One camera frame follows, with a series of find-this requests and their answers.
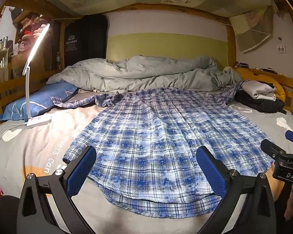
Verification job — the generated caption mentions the blue plaid flannel shirt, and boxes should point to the blue plaid flannel shirt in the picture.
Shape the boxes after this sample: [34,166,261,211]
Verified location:
[53,83,272,219]

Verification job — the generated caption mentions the black folded garment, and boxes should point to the black folded garment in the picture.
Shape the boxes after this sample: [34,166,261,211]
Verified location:
[234,90,285,113]

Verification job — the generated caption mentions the grey folded sweatshirt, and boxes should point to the grey folded sweatshirt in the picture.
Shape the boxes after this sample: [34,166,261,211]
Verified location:
[242,80,276,101]

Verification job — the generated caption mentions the grey printed bed sheet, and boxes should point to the grey printed bed sheet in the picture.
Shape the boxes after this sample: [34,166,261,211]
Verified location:
[0,103,293,233]

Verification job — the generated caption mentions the white LED desk lamp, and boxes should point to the white LED desk lamp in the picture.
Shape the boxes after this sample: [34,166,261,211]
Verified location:
[21,23,52,127]

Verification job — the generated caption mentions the blue pillow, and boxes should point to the blue pillow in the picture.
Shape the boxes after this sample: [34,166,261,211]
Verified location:
[0,81,78,122]

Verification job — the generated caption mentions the grey rumpled duvet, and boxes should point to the grey rumpled duvet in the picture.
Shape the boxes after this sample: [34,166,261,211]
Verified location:
[47,56,242,92]

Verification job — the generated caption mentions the checkered hanging cloth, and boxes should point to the checkered hanging cloth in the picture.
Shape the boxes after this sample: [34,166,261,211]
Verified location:
[226,5,278,53]

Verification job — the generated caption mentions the black hanging garment bag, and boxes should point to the black hanging garment bag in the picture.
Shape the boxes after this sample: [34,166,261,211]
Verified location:
[64,14,108,67]

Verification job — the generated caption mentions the cluttered wooden shelf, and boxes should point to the cluttered wooden shelf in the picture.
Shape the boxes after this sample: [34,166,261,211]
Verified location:
[0,6,61,82]

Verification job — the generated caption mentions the white wall socket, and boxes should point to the white wall socket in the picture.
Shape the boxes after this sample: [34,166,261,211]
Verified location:
[277,37,286,53]

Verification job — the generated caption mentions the wooden bunk bed frame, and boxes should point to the wooden bunk bed frame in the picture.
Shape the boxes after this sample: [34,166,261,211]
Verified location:
[0,0,293,132]

